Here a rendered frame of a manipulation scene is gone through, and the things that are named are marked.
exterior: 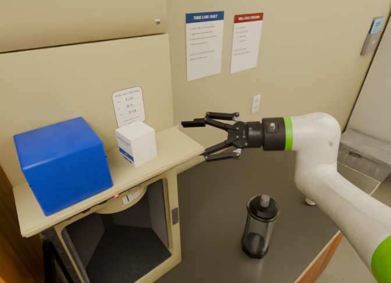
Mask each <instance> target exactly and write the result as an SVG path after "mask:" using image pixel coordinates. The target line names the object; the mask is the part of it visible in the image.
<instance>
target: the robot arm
mask: <svg viewBox="0 0 391 283"><path fill-rule="evenodd" d="M214 119H218V120H226V121H234V122H236V123H235V124H233V125H230V124H228V123H222V122H219V121H216V120H214ZM181 124H182V126H183V127H184V128H195V127H205V125H210V126H213V127H216V128H219V129H222V130H225V131H226V132H228V139H227V140H225V141H223V142H221V143H219V144H216V145H214V146H211V147H208V148H206V149H205V151H204V153H202V154H200V155H203V156H204V158H205V160H206V162H211V161H218V160H225V159H230V158H234V159H238V160H239V159H240V153H241V150H242V149H244V148H261V146H262V149H263V150H264V151H295V152H296V163H295V169H294V182H295V184H296V187H297V188H298V190H299V191H300V192H301V193H302V194H304V195H305V196H307V197H308V198H309V199H310V200H311V201H313V202H314V203H315V204H316V205H317V206H318V207H319V208H320V209H321V210H322V211H323V212H324V213H325V214H326V215H327V216H328V217H329V218H330V220H331V221H332V222H333V223H334V224H335V225H336V226H337V227H338V229H339V230H340V231H341V232H342V234H343V235H344V236H345V238H346V239H347V240H348V242H349V243H350V244H351V245H352V247H353V249H354V250H355V251H356V253H357V254H358V255H359V257H360V259H361V260H362V261H363V263H364V264H365V265H366V267H367V269H369V271H370V273H371V274H372V275H373V276H374V278H375V279H376V280H377V282H378V283H391V208H390V207H388V206H387V205H385V204H383V203H381V202H380V201H378V200H377V199H375V198H373V197H371V196H370V195H368V194H366V193H365V192H363V191H362V190H361V189H359V188H358V187H356V186H354V185H353V184H352V183H350V182H349V181H348V180H347V179H345V178H344V177H342V176H341V175H340V174H339V173H338V172H337V155H338V149H339V143H340V137H341V128H340V125H339V123H338V121H337V120H336V119H335V118H334V117H333V116H331V115H329V114H326V113H324V112H312V113H309V114H305V115H299V116H288V117H275V118H262V122H261V123H260V121H253V122H242V121H240V114H239V113H238V112H235V113H232V114H227V113H220V112H207V113H206V116H205V118H195V119H194V120H193V121H182V122H181ZM231 146H233V147H235V148H237V150H234V151H233V152H227V153H219V154H212V153H215V152H217V151H219V150H222V149H224V148H229V147H231ZM210 154H212V155H210Z"/></svg>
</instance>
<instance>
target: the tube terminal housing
mask: <svg viewBox="0 0 391 283"><path fill-rule="evenodd" d="M140 85H142V90H143V99H144V108H145V117H146V122H143V123H144V124H146V125H148V126H149V127H151V128H153V129H154V130H155V133H158V132H160V131H163V130H165V129H168V128H171V127H174V125H173V105H172V85H171V74H170V55H169V35H168V34H166V33H161V34H151V35H145V36H135V37H126V38H116V39H110V40H101V41H91V42H85V43H75V44H66V45H57V46H51V47H42V48H33V49H23V50H18V51H9V52H0V166H1V167H2V169H3V171H4V173H5V174H6V176H7V178H8V179H9V182H10V183H11V185H12V186H13V188H14V186H15V185H18V184H21V183H23V182H26V181H27V180H26V178H25V176H24V175H23V173H22V170H21V167H20V162H19V158H18V155H17V151H16V147H15V142H14V139H13V137H14V135H17V134H19V133H24V132H28V131H30V130H34V129H38V128H42V127H45V126H49V125H53V124H56V123H59V122H63V121H67V120H70V119H74V118H78V117H82V118H83V119H84V120H85V121H86V122H87V123H88V124H89V126H90V127H91V128H92V130H93V131H94V132H95V133H96V134H97V136H98V137H99V138H100V139H101V140H102V142H103V145H104V149H105V152H106V151H109V150H112V149H115V148H117V147H119V146H118V140H117V137H116V132H115V130H116V129H118V126H117V122H116V117H115V112H114V108H113V102H112V97H111V92H114V91H118V90H123V89H128V88H131V87H135V86H140ZM159 179H162V181H163V192H164V198H165V210H166V221H167V227H168V239H169V249H168V250H169V251H170V253H171V254H172V256H171V257H170V258H168V259H167V260H166V261H164V262H163V263H162V264H160V265H159V266H158V267H156V268H155V269H153V270H152V271H150V272H149V273H148V274H146V275H145V276H143V277H142V278H141V279H139V280H138V281H137V282H135V283H153V282H154V281H156V280H157V279H158V278H160V277H161V276H163V275H164V274H165V273H167V272H168V271H169V270H170V269H172V268H173V267H174V266H176V265H177V264H179V263H180V262H181V261H182V256H181V245H180V225H179V222H178V223H176V224H175V225H173V224H172V210H173V209H174V208H176V207H178V218H179V205H178V193H177V173H176V167H174V168H172V169H170V170H168V171H166V172H164V173H162V174H160V175H158V176H156V177H154V178H152V179H150V180H148V181H146V182H144V183H142V184H141V187H139V186H138V187H134V188H132V189H130V192H128V191H126V192H124V193H122V194H120V195H119V197H118V198H117V197H113V198H111V199H109V200H108V201H107V202H106V203H103V204H101V205H97V206H95V207H93V208H91V209H90V211H88V212H86V213H84V214H83V213H81V214H79V215H76V216H74V217H72V218H71V219H70V220H68V221H64V222H62V223H60V224H58V225H56V226H54V228H55V230H56V233H57V234H58V236H59V239H60V240H61V242H62V244H63V246H64V248H65V250H66V252H67V254H68V256H69V258H70V260H71V262H72V264H73V266H74V268H75V270H76V272H77V274H78V276H79V278H80V280H81V282H82V283H85V282H84V280H83V278H82V276H81V274H80V272H79V270H78V268H77V266H76V264H75V262H74V260H73V258H72V256H71V254H70V252H69V249H68V248H67V246H66V243H65V241H64V240H63V237H62V235H61V231H62V230H63V229H64V227H65V226H67V225H69V224H71V223H73V222H75V221H77V220H79V219H81V218H83V217H85V216H87V215H89V214H91V213H93V212H95V211H97V210H99V209H101V208H103V207H105V206H107V205H109V204H111V203H113V202H114V201H117V200H119V199H121V198H123V197H125V196H127V195H129V194H131V193H133V192H135V191H137V190H139V189H141V188H143V187H145V186H147V185H149V184H151V183H153V182H155V181H157V180H159Z"/></svg>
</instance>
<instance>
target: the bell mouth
mask: <svg viewBox="0 0 391 283"><path fill-rule="evenodd" d="M146 190H147V186H145V187H143V188H141V189H139V190H137V191H135V192H133V193H131V194H129V195H127V196H125V197H123V198H121V199H119V200H117V201H114V202H113V203H111V204H109V205H107V206H105V207H103V208H101V209H99V210H97V211H95V212H94V213H100V214H110V213H116V212H119V211H122V210H125V209H127V208H129V207H131V206H132V205H134V204H136V203H137V202H138V201H139V200H140V199H141V198H142V197H143V196H144V193H145V192H146Z"/></svg>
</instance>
